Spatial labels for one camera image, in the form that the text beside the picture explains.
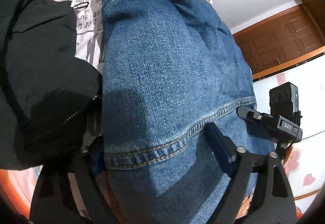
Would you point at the newspaper print bed blanket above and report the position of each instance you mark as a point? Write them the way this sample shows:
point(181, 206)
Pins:
point(82, 9)

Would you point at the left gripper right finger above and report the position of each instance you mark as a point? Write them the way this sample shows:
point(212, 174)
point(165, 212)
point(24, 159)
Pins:
point(258, 191)

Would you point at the black garment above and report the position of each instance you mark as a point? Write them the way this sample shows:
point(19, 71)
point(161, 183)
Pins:
point(45, 89)

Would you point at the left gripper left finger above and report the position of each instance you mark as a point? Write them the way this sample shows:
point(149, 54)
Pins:
point(53, 200)

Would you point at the brown wooden door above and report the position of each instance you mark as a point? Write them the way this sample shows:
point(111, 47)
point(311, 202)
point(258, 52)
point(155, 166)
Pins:
point(284, 40)

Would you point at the blue denim jacket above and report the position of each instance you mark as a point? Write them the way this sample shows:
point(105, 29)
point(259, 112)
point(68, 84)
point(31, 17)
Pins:
point(171, 67)

